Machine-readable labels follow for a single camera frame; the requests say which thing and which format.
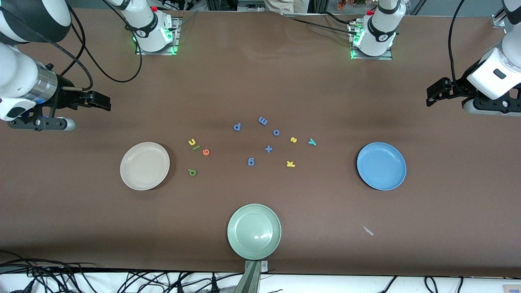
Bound beige plate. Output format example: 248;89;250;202
120;142;171;191

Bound blue plate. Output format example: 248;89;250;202
357;142;407;191

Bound standing person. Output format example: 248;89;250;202
264;0;311;15

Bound pale green plate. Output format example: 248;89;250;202
227;203;282;260

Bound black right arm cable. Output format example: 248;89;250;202
41;0;143;92

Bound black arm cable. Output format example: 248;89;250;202
41;0;143;92
447;0;466;93

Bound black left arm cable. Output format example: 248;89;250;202
447;0;466;93

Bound silver corner bracket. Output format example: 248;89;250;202
491;8;507;28

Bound long black power cable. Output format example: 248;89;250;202
291;12;359;36

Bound tangled black cables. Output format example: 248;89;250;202
0;250;245;293

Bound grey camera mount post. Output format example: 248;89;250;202
234;260;270;293

